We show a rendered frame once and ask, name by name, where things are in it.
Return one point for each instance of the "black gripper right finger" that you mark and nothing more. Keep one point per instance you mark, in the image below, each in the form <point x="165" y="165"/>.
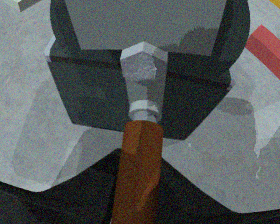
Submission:
<point x="181" y="202"/>

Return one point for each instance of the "red rectangular block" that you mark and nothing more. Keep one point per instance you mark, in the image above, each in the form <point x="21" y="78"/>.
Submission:
<point x="266" y="47"/>

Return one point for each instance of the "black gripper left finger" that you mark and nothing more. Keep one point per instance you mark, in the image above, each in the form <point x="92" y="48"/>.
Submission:
<point x="85" y="199"/>

